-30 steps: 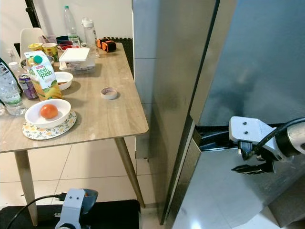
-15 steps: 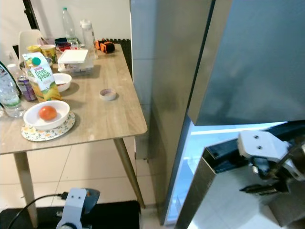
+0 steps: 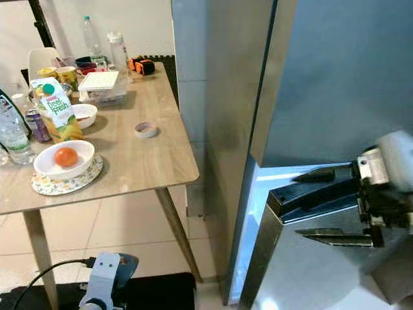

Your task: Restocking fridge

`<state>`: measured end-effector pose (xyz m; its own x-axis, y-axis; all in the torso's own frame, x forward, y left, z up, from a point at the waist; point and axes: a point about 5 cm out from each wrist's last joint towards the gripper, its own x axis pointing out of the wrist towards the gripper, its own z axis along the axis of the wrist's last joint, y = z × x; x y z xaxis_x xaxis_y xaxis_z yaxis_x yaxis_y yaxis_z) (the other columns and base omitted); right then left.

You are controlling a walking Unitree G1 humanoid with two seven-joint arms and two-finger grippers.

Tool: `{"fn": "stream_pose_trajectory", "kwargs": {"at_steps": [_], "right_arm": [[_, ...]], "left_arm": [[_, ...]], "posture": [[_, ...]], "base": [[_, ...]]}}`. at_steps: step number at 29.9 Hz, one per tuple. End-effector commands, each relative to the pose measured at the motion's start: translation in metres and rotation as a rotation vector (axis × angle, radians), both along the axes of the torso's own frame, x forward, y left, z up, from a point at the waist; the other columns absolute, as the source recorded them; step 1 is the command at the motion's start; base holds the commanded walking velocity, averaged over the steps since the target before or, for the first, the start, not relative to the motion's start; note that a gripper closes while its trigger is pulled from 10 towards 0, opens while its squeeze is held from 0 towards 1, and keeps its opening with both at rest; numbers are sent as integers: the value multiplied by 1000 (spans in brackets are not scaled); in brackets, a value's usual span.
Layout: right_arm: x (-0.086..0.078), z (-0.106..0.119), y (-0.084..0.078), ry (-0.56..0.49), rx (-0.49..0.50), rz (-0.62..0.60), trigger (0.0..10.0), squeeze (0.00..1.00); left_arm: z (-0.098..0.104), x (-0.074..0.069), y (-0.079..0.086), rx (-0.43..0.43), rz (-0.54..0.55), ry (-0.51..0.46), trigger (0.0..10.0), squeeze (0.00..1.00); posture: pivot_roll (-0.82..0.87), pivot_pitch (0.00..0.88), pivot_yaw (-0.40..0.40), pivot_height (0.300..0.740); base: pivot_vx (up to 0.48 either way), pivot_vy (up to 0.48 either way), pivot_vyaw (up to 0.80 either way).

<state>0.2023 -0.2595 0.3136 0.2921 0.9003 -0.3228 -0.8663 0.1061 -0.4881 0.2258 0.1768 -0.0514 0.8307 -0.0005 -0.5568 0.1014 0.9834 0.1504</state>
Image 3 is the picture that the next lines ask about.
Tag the white chair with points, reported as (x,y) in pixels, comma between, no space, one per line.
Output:
(42,61)

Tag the dark blue cup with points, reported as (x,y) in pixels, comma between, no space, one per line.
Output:
(84,61)

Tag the small white bowl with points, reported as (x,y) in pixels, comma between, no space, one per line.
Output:
(87,116)

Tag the tall clear bottle green cap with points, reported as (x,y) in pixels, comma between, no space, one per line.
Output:
(91,45)

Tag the clear bottle white lid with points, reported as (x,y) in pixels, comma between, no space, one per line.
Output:
(119,58)

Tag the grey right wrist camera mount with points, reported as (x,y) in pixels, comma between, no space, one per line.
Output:
(377,165)

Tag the black foam wall strip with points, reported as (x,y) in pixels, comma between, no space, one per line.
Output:
(168,74)

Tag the yellow printed cup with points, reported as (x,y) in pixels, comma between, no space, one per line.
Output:
(68,76)
(46,72)

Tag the orange and black device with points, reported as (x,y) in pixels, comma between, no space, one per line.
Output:
(145,66)

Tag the small tape roll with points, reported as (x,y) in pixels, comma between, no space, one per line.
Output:
(137,130)

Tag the light wooden table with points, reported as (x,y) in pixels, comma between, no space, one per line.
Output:
(142,161)

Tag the black tripod pole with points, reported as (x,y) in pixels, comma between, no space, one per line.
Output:
(39,22)

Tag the orange red tomato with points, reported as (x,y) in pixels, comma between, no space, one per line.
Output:
(66,157)

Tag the grey freezer door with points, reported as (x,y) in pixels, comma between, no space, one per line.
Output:
(342,77)

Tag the black floor mat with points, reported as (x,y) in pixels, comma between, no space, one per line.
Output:
(161,294)

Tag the red bowl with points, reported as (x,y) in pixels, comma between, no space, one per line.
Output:
(88,68)

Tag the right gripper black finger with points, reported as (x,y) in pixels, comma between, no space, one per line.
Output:
(335,237)
(329,174)

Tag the white lidded food container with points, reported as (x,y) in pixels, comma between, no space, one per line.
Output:
(100,79)

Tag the floral patterned plate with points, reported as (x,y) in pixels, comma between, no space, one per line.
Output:
(64,188)

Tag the green yellow juice carton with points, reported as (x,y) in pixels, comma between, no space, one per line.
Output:
(61,113)

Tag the dark grey fridge cabinet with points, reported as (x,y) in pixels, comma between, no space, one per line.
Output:
(232,97)

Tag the large white bowl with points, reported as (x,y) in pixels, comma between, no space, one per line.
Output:
(84,158)

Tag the purple drink can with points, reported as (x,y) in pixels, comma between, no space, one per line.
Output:
(37,129)

